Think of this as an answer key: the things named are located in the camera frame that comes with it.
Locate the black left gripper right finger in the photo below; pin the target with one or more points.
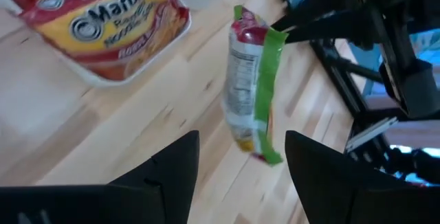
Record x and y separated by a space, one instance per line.
330 193

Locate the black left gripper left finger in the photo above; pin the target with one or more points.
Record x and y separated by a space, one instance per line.
154 196

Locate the lime chili shrimp noodle pack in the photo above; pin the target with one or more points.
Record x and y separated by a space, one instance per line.
244 79

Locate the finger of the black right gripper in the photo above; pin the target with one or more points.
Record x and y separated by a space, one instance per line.
337 20
337 36

